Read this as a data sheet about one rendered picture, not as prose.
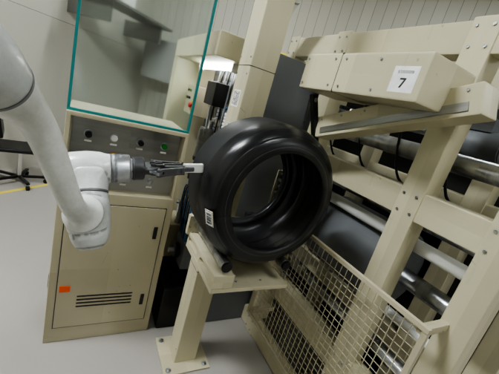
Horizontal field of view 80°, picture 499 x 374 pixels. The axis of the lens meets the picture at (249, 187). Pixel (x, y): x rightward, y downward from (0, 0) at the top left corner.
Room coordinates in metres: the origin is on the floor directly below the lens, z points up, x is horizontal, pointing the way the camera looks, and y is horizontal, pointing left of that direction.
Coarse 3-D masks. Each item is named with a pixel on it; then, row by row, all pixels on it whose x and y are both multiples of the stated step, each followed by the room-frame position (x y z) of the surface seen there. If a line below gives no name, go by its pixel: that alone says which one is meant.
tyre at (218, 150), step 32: (224, 128) 1.14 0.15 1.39; (256, 128) 1.04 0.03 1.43; (288, 128) 1.08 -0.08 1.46; (224, 160) 0.97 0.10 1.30; (256, 160) 0.98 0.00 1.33; (288, 160) 1.39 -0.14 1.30; (320, 160) 1.13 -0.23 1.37; (192, 192) 1.06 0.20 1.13; (224, 192) 0.94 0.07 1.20; (288, 192) 1.42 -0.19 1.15; (320, 192) 1.17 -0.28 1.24; (224, 224) 0.96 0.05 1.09; (256, 224) 1.35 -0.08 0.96; (288, 224) 1.32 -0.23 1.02; (256, 256) 1.05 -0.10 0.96
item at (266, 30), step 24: (264, 0) 1.36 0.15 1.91; (288, 0) 1.39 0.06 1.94; (264, 24) 1.35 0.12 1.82; (288, 24) 1.41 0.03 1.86; (264, 48) 1.37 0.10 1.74; (240, 72) 1.42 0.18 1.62; (264, 72) 1.38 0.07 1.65; (240, 96) 1.36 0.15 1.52; (264, 96) 1.40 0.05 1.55; (240, 192) 1.40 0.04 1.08; (192, 264) 1.41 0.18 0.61; (192, 288) 1.35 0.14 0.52; (192, 312) 1.36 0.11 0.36; (192, 336) 1.38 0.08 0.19
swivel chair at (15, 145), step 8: (0, 120) 2.78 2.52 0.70; (0, 128) 2.77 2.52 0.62; (0, 136) 2.78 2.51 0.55; (0, 144) 2.87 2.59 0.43; (8, 144) 2.94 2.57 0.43; (16, 144) 3.01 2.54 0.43; (24, 144) 3.07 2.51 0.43; (8, 152) 2.81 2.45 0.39; (16, 152) 2.85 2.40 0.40; (24, 152) 2.89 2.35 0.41; (32, 152) 2.93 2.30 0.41; (8, 176) 2.91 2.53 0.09; (16, 176) 2.98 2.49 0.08; (24, 176) 3.03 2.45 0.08; (32, 176) 3.08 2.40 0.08; (40, 176) 3.14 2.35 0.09
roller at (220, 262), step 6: (198, 228) 1.25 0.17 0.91; (204, 234) 1.19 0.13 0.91; (204, 240) 1.17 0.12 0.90; (210, 246) 1.11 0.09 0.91; (216, 252) 1.06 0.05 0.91; (216, 258) 1.04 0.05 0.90; (222, 258) 1.02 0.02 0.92; (222, 264) 1.00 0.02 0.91; (228, 264) 1.00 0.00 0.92; (222, 270) 0.99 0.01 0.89; (228, 270) 1.00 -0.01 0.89
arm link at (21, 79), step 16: (0, 32) 0.38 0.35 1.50; (0, 48) 0.37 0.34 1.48; (16, 48) 0.41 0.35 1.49; (0, 64) 0.37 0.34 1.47; (16, 64) 0.40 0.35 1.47; (0, 80) 0.38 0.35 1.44; (16, 80) 0.40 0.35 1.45; (32, 80) 0.45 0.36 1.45; (0, 96) 0.40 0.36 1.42; (16, 96) 0.42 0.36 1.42
